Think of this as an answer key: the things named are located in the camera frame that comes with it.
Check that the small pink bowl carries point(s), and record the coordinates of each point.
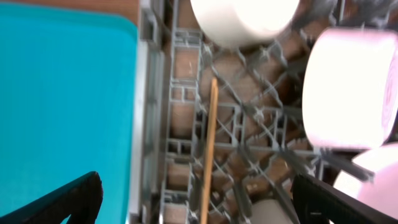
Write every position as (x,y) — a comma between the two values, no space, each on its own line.
(349,97)

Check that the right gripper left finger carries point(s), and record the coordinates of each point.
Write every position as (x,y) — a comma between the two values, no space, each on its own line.
(78,201)

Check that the large white plate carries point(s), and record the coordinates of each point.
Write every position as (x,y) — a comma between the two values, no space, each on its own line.
(380,193)

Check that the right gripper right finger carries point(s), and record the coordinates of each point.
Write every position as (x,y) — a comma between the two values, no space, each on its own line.
(317,202)

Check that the white bowl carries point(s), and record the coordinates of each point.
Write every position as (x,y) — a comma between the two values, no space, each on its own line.
(241,23)

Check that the white cup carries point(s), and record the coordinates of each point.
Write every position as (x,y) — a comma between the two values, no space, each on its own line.
(269,211)

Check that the grey plastic dish rack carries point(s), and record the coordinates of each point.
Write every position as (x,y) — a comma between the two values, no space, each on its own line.
(260,140)

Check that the teal serving tray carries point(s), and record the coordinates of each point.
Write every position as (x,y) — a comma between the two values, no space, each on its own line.
(67,96)

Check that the wooden chopstick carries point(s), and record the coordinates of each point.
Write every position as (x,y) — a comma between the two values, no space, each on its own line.
(209,153)

